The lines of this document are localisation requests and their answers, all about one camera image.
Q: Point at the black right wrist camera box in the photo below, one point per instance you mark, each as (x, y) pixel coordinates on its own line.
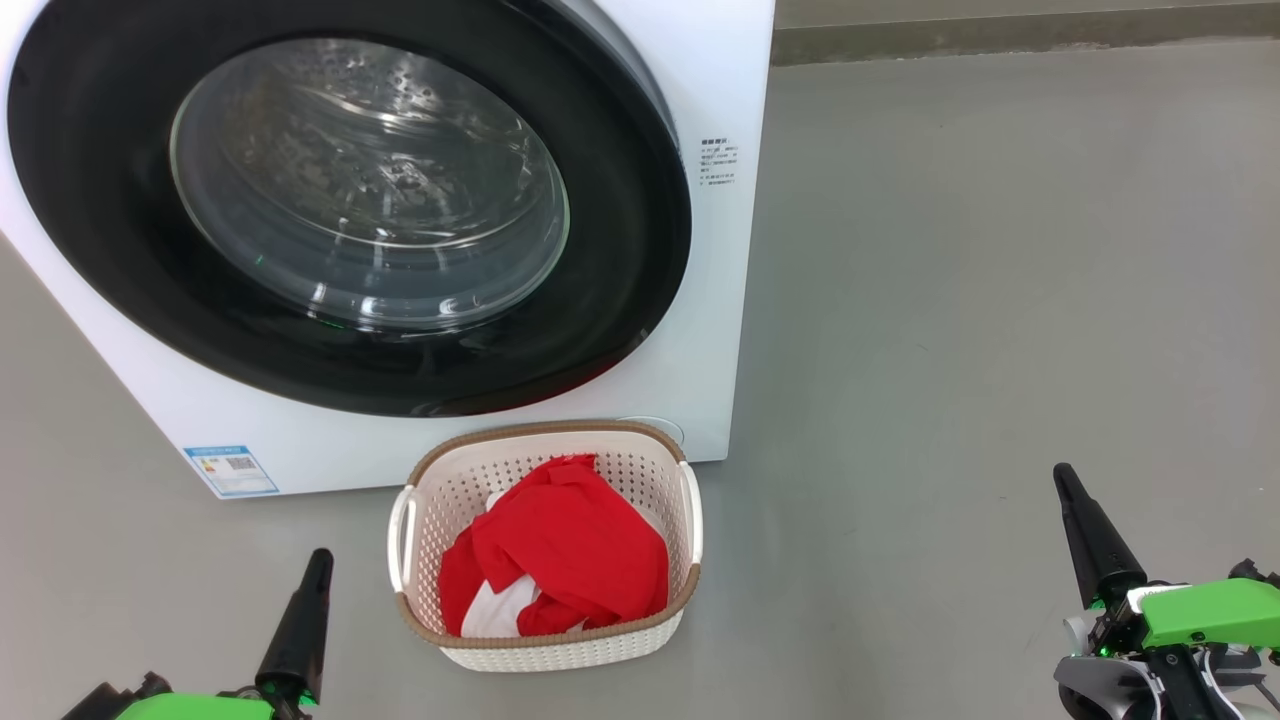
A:
(1255, 575)

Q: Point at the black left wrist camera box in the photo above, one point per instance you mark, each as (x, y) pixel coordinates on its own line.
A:
(100, 705)

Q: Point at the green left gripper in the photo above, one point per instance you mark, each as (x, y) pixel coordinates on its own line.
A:
(200, 708)

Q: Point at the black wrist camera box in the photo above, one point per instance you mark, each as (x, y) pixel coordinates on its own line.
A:
(1255, 575)
(100, 705)

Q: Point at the blue energy label sticker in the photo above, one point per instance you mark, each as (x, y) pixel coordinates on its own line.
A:
(232, 470)

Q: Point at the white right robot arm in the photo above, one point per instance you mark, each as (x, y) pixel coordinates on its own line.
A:
(1100, 685)

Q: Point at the round white drain filter cover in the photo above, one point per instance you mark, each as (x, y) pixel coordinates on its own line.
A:
(665, 428)

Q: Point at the cream plastic laundry basket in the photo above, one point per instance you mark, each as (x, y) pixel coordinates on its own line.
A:
(560, 650)

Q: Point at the small printed instruction label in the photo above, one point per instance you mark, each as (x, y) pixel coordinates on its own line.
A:
(718, 162)

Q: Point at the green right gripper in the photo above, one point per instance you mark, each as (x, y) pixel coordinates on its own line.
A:
(1210, 612)

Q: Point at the red garment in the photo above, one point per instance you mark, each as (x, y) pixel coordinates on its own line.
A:
(570, 540)

